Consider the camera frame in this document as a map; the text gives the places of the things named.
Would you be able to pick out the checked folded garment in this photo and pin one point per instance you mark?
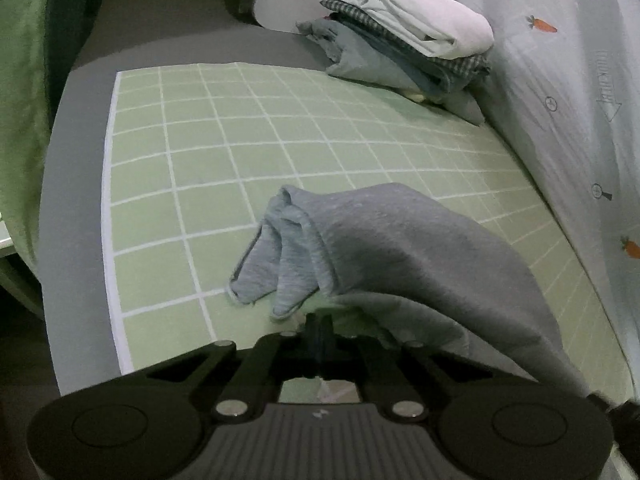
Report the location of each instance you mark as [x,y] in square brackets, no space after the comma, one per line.
[460,67]

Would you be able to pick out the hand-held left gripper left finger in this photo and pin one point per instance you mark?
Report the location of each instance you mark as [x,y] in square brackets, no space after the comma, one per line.
[312,347]

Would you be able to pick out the green fleece blanket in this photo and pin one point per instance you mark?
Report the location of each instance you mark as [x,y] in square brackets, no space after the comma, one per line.
[25,110]

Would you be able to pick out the white folded cloth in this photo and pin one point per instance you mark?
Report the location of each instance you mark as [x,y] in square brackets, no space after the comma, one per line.
[425,10]

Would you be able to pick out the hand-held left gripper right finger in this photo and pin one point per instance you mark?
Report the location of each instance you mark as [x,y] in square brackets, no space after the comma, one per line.
[328,347]

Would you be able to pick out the grey sweatshirt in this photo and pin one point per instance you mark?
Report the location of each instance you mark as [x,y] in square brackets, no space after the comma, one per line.
[425,260]

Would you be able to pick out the white carrot print quilt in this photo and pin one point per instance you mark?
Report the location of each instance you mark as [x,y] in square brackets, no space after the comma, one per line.
[575,135]

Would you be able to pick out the green checked mat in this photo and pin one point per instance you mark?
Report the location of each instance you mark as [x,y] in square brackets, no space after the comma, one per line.
[225,160]

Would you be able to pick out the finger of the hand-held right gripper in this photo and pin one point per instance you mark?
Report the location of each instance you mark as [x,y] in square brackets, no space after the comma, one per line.
[622,420]

